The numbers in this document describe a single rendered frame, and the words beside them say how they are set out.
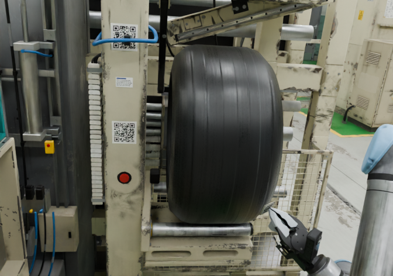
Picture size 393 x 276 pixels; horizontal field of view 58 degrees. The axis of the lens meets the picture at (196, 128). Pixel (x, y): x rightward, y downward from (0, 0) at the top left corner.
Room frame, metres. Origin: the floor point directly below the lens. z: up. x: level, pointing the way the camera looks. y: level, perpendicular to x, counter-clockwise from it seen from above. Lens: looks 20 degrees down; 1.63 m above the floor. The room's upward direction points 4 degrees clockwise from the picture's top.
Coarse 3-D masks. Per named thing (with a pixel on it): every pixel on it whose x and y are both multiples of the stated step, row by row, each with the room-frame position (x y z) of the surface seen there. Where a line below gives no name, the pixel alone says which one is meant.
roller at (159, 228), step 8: (160, 224) 1.00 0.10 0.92; (168, 224) 1.00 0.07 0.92; (176, 224) 1.01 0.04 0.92; (184, 224) 1.01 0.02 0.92; (192, 224) 1.01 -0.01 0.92; (200, 224) 1.02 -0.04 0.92; (208, 224) 1.02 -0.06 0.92; (216, 224) 1.02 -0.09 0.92; (224, 224) 1.03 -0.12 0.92; (232, 224) 1.03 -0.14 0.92; (240, 224) 1.03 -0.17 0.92; (248, 224) 1.04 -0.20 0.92; (160, 232) 0.98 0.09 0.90; (168, 232) 0.98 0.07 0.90; (176, 232) 0.99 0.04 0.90; (184, 232) 0.99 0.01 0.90; (192, 232) 0.99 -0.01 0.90; (200, 232) 1.00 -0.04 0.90; (208, 232) 1.00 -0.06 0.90; (216, 232) 1.00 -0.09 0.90; (224, 232) 1.01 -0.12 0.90; (232, 232) 1.01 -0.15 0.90; (240, 232) 1.01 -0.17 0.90; (248, 232) 1.02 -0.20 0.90
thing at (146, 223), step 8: (152, 184) 1.24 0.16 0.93; (144, 192) 1.15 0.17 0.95; (152, 192) 1.25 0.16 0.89; (144, 200) 1.09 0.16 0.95; (144, 208) 1.04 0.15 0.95; (144, 216) 1.00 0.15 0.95; (144, 224) 0.95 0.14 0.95; (144, 232) 0.94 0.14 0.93; (144, 240) 0.94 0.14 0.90; (144, 248) 0.94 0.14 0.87
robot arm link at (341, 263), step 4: (336, 260) 0.98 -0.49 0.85; (340, 260) 0.97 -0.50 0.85; (344, 260) 0.96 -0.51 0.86; (348, 260) 0.97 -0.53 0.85; (340, 264) 0.94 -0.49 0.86; (344, 264) 0.94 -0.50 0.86; (348, 264) 0.94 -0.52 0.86; (344, 268) 0.91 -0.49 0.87; (348, 268) 0.91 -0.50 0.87; (344, 272) 0.88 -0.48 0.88; (348, 272) 0.89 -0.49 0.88
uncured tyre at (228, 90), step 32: (192, 64) 1.02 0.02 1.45; (224, 64) 1.02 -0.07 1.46; (256, 64) 1.04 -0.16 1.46; (192, 96) 0.93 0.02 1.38; (224, 96) 0.93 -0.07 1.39; (256, 96) 0.95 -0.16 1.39; (192, 128) 0.88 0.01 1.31; (224, 128) 0.89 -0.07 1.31; (256, 128) 0.90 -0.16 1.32; (192, 160) 0.86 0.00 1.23; (224, 160) 0.87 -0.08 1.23; (256, 160) 0.88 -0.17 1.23; (192, 192) 0.86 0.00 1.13; (224, 192) 0.87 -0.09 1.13; (256, 192) 0.88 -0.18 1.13
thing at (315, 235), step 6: (312, 234) 0.83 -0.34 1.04; (318, 234) 0.83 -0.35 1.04; (306, 240) 0.83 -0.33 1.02; (312, 240) 0.82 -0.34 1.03; (318, 240) 0.82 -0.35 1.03; (306, 246) 0.84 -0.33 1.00; (312, 246) 0.82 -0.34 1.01; (318, 246) 0.86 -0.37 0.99; (306, 252) 0.84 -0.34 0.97; (312, 252) 0.83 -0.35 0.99; (306, 258) 0.85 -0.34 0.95; (312, 258) 0.85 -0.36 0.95
